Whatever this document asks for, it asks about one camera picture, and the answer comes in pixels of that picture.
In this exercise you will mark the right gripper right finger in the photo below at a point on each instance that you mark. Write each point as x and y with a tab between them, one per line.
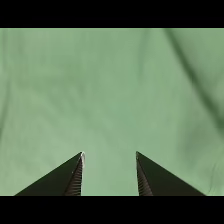
160	183

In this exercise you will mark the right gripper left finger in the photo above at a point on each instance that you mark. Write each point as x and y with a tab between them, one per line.
63	181

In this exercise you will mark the green shirt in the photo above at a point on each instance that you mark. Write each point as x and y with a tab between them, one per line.
110	93

